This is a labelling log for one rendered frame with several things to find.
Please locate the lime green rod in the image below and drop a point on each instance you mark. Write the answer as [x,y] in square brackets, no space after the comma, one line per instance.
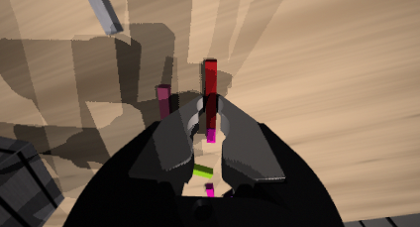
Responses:
[202,171]

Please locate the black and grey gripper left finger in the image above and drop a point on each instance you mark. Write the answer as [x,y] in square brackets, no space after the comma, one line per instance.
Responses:
[162,152]

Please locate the pink rod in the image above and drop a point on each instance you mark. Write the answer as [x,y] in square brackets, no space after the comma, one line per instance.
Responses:
[164,100]

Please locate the purple rod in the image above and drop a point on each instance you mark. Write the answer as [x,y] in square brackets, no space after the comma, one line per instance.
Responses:
[229,194]

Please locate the grey rod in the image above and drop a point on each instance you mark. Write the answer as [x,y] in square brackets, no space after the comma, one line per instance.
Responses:
[106,16]

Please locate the magenta rod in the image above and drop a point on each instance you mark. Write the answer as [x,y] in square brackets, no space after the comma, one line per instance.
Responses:
[210,189]
[211,135]

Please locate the red rod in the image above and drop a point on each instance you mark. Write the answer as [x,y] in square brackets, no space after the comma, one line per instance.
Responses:
[211,88]

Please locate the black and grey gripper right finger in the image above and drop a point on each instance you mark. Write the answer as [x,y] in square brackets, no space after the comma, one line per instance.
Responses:
[253,154]

